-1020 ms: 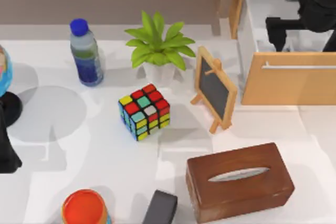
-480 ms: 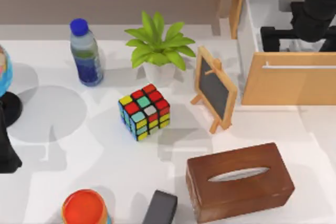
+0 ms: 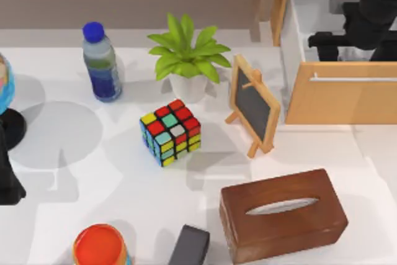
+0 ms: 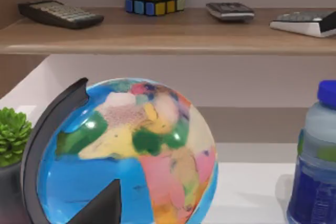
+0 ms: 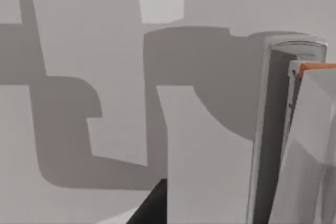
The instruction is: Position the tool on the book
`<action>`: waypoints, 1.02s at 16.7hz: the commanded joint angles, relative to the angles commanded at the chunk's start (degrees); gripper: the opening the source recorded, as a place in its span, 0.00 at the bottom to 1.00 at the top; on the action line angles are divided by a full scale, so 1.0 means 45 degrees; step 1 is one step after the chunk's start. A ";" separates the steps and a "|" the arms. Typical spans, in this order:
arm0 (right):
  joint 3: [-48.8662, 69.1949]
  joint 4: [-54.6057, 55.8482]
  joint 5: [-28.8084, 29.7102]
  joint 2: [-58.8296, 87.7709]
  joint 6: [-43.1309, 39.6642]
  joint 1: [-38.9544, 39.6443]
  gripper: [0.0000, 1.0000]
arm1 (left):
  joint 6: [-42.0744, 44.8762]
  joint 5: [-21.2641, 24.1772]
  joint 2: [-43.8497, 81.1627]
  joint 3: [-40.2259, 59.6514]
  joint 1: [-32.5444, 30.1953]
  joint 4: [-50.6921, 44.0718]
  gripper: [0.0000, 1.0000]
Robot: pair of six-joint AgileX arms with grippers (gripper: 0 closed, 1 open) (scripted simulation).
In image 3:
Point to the grey drawer inside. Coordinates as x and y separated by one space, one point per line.
297 23

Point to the pale wooden drawer front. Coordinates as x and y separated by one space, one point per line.
341 103

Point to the wooden framed blackboard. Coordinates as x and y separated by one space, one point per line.
252 106

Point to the green plant in white pot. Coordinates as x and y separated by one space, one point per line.
187 60

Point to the brown wooden tissue box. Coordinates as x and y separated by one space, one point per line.
279 215

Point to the multicoloured puzzle cube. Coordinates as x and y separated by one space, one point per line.
170 131

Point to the wooden open shelf unit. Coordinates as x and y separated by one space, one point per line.
130 1

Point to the clear bottle with blue cap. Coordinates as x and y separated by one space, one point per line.
102 69

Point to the dark grey stapler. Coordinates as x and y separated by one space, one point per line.
189 246

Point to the blue globe on black stand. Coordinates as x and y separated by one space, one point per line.
4 88

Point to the wooden cupboard frame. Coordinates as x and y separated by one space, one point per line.
279 4

